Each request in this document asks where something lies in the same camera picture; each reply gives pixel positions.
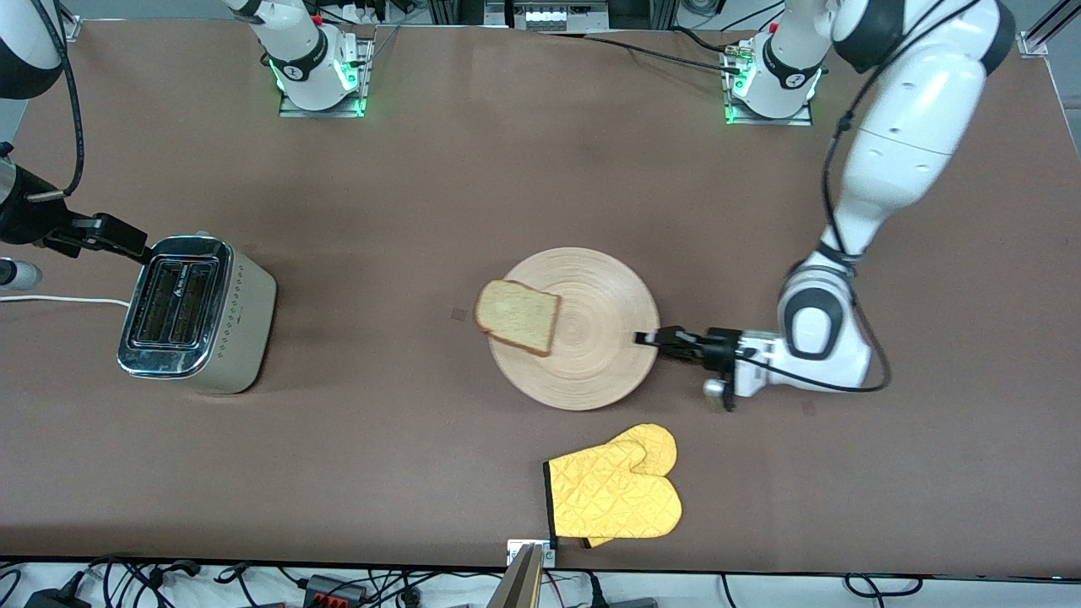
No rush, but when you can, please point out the round wooden plate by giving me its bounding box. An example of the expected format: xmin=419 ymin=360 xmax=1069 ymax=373
xmin=487 ymin=247 xmax=661 ymax=412

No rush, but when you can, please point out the slice of brown bread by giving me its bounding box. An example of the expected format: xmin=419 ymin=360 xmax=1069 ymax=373
xmin=474 ymin=280 xmax=562 ymax=356

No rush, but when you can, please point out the silver two-slot toaster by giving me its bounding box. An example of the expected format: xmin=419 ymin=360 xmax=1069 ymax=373
xmin=117 ymin=230 xmax=278 ymax=396

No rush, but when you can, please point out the yellow quilted oven mitt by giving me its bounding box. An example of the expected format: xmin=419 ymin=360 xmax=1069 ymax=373
xmin=583 ymin=423 xmax=679 ymax=550
xmin=543 ymin=438 xmax=683 ymax=541

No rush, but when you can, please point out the grey power strip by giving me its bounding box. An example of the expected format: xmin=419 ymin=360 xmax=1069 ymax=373
xmin=511 ymin=0 xmax=611 ymax=33

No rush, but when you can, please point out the black orange connector block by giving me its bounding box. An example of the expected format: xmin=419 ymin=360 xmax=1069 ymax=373
xmin=302 ymin=574 xmax=370 ymax=605

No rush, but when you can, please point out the white toaster power cord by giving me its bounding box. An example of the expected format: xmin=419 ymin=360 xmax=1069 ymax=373
xmin=0 ymin=294 xmax=133 ymax=310

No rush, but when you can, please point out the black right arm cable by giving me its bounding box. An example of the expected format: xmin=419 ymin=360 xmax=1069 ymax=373
xmin=32 ymin=0 xmax=86 ymax=199

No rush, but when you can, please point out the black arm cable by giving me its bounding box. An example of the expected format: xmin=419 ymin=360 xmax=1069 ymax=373
xmin=735 ymin=0 xmax=985 ymax=394
xmin=32 ymin=0 xmax=86 ymax=199

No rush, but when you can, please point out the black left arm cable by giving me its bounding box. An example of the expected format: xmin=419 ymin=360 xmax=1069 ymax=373
xmin=735 ymin=0 xmax=985 ymax=394

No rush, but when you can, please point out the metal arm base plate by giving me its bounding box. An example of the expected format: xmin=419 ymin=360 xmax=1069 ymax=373
xmin=279 ymin=35 xmax=372 ymax=119
xmin=724 ymin=42 xmax=816 ymax=128

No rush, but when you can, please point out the metal camera mount bar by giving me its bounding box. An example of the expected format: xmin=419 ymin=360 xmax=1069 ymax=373
xmin=486 ymin=539 xmax=557 ymax=608

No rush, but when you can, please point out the thin black table cable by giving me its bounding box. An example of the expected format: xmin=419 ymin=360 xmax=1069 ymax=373
xmin=583 ymin=34 xmax=746 ymax=72

